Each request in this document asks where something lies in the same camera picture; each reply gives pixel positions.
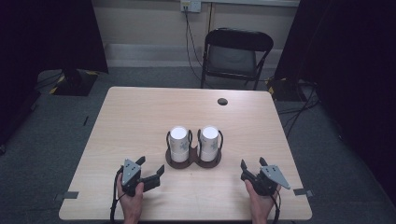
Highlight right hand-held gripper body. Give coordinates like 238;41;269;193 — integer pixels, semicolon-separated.
252;164;291;197

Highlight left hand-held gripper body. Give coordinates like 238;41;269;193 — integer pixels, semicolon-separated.
120;158;145;197

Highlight dark brown double cup holder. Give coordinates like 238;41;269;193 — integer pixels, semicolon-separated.
164;129;225;170

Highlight person's right hand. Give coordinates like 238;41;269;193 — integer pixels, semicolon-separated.
244;179;282;219

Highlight person's left hand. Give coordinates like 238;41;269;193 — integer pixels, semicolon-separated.
116;181;145;217

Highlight grey tape strip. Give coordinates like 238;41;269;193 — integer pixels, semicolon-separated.
292;188;314;198
54;190;80;202

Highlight black stand base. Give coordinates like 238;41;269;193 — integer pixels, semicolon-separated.
49;68;99;97
266;77;308;103

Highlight black folding chair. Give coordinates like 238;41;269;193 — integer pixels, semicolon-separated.
200;27;275;91

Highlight black curtain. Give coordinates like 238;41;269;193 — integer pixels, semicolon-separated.
274;0;396;206
0;0;109;147

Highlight left hand-held gripper black cable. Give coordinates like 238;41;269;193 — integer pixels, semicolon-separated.
109;166;125;224

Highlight hand-held gripper black cable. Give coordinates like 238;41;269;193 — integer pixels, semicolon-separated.
109;166;125;224
270;189;281;224

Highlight right hand-held gripper black cable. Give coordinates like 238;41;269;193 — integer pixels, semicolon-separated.
270;189;281;224

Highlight black floor cables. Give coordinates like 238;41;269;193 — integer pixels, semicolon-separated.
276;78;322;139
33;70;65;91

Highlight black power cable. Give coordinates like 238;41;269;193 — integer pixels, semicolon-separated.
184;7;216;90

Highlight thin brown cord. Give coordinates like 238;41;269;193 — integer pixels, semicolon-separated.
207;2;217;34

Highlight white wall outlet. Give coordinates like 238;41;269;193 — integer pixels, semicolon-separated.
180;0;203;14

